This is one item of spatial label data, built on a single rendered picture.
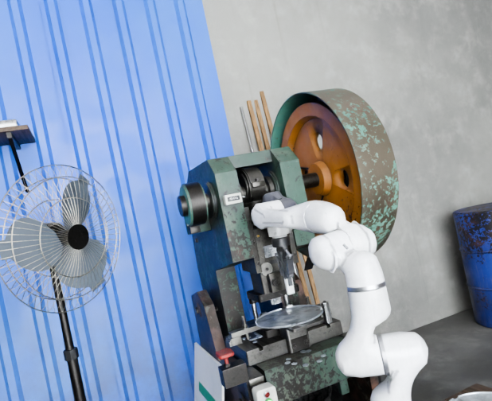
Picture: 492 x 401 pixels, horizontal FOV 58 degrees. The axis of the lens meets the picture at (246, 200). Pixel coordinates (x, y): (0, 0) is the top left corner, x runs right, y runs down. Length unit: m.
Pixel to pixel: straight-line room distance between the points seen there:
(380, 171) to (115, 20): 2.15
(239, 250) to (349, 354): 0.69
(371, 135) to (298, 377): 1.00
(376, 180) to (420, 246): 2.23
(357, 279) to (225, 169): 0.79
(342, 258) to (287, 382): 0.70
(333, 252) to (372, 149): 0.62
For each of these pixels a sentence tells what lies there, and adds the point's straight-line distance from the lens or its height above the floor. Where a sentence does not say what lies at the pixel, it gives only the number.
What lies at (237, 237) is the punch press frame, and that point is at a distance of 1.81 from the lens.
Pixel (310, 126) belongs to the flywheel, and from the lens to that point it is 2.17.
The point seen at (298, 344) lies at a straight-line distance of 1.92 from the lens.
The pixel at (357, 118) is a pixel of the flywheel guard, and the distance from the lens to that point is 1.86.
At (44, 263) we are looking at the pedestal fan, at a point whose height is 1.22.
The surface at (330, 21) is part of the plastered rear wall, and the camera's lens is 3.90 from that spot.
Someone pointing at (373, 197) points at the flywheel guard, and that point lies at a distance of 1.81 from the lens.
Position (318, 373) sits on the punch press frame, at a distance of 1.92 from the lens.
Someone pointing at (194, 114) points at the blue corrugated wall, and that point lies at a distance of 3.16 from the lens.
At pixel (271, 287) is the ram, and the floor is 0.92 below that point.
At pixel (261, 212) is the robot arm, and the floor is 1.24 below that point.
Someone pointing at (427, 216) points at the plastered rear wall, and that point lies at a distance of 4.05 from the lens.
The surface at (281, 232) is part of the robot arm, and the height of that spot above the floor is 1.14.
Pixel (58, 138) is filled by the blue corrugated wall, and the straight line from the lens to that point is 3.04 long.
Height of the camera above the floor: 1.29
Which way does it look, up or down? level
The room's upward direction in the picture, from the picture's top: 12 degrees counter-clockwise
